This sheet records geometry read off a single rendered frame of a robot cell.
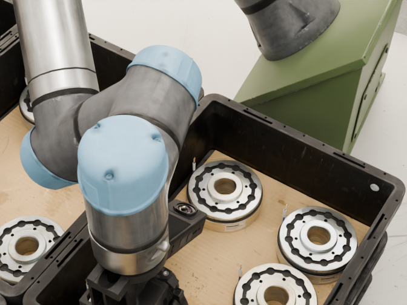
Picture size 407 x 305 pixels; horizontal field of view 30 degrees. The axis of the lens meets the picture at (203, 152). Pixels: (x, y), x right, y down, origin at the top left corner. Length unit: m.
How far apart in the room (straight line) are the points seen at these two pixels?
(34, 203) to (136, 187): 0.47
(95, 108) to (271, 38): 0.54
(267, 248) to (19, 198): 0.35
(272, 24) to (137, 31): 0.36
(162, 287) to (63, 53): 0.27
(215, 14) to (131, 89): 0.84
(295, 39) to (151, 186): 0.63
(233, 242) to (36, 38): 0.39
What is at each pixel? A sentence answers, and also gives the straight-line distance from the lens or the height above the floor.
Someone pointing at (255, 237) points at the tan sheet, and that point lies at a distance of 1.03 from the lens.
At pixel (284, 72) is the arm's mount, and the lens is 1.19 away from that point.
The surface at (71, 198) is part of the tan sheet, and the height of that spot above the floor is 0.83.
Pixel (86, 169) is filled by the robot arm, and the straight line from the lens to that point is 0.63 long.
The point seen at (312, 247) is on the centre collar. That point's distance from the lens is 0.98.
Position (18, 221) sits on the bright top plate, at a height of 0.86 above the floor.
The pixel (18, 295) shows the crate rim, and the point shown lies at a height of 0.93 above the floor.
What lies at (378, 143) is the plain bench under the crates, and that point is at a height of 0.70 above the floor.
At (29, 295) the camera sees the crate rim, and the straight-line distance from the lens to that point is 0.88.
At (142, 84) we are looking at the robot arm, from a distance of 0.71.
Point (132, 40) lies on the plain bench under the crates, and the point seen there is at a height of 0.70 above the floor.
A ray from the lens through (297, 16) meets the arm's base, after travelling 1.22.
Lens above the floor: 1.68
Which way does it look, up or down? 50 degrees down
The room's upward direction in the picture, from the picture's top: 1 degrees clockwise
